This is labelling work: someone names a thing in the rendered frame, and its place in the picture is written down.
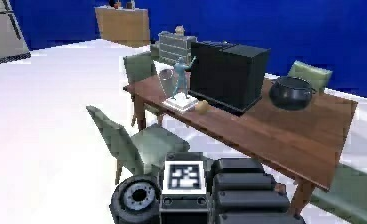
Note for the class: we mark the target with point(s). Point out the clear glass vase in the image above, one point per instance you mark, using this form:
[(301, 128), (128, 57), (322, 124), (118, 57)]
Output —
[(167, 81)]

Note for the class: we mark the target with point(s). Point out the blue figure statue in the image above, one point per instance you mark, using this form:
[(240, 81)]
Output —
[(181, 83)]

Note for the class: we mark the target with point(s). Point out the brown wooden table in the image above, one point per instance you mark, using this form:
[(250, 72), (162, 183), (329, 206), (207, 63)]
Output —
[(284, 133)]

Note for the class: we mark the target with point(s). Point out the black box appliance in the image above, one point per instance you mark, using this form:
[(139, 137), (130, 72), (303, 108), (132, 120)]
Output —
[(229, 75)]

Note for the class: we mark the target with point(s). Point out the black round pot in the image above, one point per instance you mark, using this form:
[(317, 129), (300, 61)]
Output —
[(291, 93)]

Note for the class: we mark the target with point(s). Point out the green chair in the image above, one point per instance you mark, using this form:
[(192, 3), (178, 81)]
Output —
[(311, 75), (137, 146), (139, 68), (347, 196)]

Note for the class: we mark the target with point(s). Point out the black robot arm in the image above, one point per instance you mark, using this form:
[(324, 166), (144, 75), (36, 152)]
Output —
[(234, 190)]

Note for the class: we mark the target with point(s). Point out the tan wooden cupboard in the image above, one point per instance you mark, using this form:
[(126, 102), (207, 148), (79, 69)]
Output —
[(124, 25)]

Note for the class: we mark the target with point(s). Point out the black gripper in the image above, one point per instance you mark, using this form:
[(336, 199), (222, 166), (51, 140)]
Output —
[(136, 198)]

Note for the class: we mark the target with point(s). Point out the tan small ornament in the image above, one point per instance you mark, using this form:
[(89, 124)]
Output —
[(179, 30)]

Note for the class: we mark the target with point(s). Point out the tan round potato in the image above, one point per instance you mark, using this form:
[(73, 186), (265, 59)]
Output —
[(202, 107)]

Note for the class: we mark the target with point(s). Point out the grey chest of drawers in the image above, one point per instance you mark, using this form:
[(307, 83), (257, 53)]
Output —
[(174, 48)]

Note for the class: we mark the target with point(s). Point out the grey fridge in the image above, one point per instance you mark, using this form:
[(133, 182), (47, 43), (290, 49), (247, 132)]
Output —
[(6, 31)]

